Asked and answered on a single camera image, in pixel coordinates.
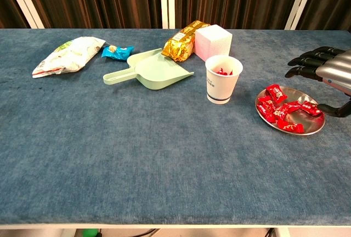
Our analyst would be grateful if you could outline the white paper cup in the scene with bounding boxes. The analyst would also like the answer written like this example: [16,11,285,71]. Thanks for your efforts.
[205,54,244,105]

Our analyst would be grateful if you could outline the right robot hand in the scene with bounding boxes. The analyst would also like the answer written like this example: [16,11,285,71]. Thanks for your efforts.
[284,46,351,119]

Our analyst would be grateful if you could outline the white table leg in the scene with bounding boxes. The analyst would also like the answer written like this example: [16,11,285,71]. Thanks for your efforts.
[274,227,291,237]

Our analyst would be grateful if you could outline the dark brown curtain panel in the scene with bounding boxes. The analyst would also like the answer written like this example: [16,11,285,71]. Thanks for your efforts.
[297,0,351,31]
[0,0,31,29]
[174,0,305,31]
[16,0,163,29]

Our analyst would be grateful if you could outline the mint green plastic dustpan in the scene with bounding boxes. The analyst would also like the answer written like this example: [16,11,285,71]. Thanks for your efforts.
[103,48,195,91]

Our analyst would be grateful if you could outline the black floor cable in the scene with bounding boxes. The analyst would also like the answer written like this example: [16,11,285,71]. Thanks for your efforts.
[135,228,160,237]

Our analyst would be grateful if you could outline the white double frame post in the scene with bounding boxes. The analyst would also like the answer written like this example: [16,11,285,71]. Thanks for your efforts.
[159,0,176,30]

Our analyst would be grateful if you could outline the pink foam cube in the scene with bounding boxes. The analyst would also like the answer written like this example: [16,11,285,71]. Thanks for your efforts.
[194,24,233,63]

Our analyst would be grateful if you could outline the blue table cloth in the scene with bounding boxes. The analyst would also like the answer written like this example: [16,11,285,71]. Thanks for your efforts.
[0,28,351,225]

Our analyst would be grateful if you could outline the blue snack packet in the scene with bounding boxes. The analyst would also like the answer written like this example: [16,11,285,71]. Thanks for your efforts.
[101,44,135,61]

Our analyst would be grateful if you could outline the gold foil snack package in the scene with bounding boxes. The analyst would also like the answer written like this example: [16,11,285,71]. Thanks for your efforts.
[161,20,211,63]

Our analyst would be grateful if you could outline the silver metal plate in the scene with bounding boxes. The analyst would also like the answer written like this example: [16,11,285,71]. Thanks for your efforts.
[254,85,326,136]

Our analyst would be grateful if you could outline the white green snack bag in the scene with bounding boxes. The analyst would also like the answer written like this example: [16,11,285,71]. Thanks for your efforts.
[32,36,106,79]

